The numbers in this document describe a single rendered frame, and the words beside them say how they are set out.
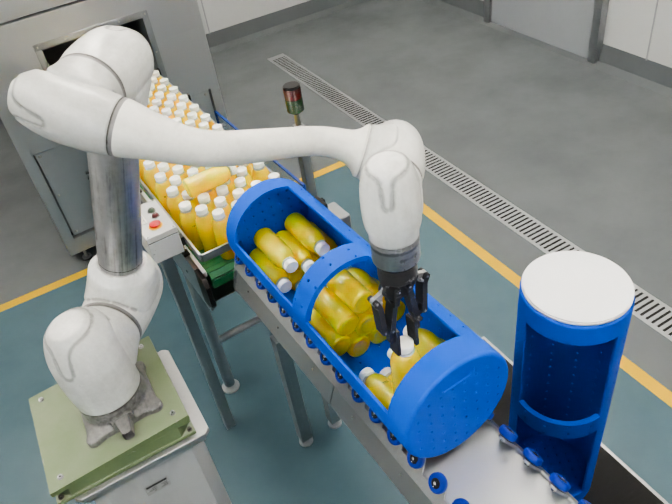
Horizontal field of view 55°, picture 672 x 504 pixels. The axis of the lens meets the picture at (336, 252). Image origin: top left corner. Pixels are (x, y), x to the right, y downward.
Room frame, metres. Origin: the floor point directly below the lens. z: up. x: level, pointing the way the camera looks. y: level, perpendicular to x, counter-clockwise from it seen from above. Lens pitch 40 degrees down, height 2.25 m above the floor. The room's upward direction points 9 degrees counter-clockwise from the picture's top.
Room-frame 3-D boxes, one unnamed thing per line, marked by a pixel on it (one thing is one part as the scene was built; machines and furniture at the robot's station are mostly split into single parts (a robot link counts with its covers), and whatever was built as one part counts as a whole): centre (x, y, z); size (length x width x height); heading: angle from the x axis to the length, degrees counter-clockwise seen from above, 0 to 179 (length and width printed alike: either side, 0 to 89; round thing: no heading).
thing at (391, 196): (0.90, -0.11, 1.61); 0.13 x 0.11 x 0.16; 167
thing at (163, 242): (1.70, 0.56, 1.05); 0.20 x 0.10 x 0.10; 27
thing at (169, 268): (1.70, 0.56, 0.50); 0.04 x 0.04 x 1.00; 27
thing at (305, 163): (2.15, 0.06, 0.55); 0.04 x 0.04 x 1.10; 27
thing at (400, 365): (0.89, -0.11, 1.15); 0.07 x 0.07 x 0.16
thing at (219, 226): (1.71, 0.35, 0.98); 0.07 x 0.07 x 0.16
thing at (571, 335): (1.18, -0.60, 0.59); 0.28 x 0.28 x 0.88
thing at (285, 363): (1.56, 0.24, 0.31); 0.06 x 0.06 x 0.63; 27
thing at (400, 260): (0.89, -0.11, 1.50); 0.09 x 0.09 x 0.06
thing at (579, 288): (1.18, -0.60, 1.03); 0.28 x 0.28 x 0.01
